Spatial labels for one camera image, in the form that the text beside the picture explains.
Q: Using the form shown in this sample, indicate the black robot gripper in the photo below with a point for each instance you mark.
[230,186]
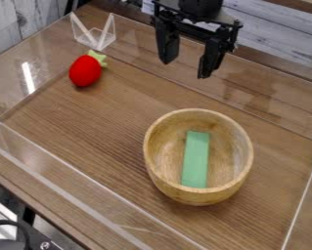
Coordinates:
[202,20]

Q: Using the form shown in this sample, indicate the green rectangular block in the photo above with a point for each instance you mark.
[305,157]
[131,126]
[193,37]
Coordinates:
[195,161]

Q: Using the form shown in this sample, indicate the light wooden bowl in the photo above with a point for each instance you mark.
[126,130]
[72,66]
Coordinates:
[231,155]

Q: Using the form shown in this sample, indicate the red plush strawberry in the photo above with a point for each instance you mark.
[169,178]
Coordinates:
[86,68]

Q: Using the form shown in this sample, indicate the clear acrylic corner bracket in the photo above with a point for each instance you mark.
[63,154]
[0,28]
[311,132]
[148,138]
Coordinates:
[96,38]

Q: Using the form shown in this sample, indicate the clear acrylic tray wall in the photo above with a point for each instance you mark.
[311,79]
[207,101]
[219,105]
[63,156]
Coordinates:
[96,216]

